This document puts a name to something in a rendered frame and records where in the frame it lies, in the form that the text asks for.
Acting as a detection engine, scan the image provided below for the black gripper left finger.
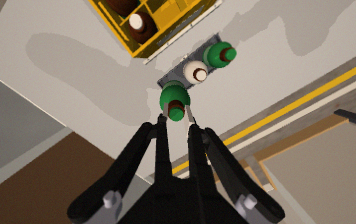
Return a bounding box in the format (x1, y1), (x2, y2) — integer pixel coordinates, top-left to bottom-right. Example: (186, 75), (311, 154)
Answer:
(67, 102), (178, 224)

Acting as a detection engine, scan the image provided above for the dark grey tray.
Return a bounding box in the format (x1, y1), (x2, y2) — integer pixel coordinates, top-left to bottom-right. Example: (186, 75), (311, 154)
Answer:
(157, 34), (222, 91)

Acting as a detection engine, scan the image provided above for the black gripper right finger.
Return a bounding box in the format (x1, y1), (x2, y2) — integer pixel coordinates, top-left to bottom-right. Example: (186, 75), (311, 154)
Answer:
(183, 105), (285, 224)

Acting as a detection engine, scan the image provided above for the cream-white bottle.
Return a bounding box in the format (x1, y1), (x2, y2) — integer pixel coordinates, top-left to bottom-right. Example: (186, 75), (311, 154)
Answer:
(183, 61), (208, 85)

